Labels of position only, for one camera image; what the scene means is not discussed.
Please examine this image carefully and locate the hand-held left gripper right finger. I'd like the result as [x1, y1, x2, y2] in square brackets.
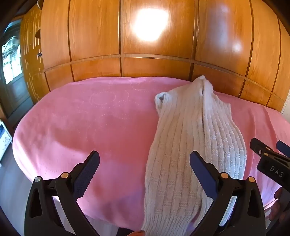
[190, 151, 266, 236]

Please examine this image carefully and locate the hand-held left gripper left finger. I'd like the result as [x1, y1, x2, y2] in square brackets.
[24, 150, 118, 236]

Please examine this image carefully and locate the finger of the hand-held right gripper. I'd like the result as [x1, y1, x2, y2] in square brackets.
[250, 138, 273, 157]
[276, 140, 290, 157]

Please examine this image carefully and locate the white knit sweater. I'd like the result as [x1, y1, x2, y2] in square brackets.
[141, 75, 247, 236]

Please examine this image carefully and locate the person's right hand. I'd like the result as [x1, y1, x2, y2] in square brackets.
[269, 187, 290, 230]

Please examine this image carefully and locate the pink blanket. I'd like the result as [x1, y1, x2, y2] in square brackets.
[12, 76, 290, 228]

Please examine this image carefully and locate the white appliance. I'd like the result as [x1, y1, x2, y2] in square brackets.
[0, 121, 13, 162]

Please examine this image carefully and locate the wooden wardrobe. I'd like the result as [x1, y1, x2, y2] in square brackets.
[20, 0, 290, 114]

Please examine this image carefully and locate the dark door with glass pane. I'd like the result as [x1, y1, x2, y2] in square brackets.
[0, 17, 33, 121]

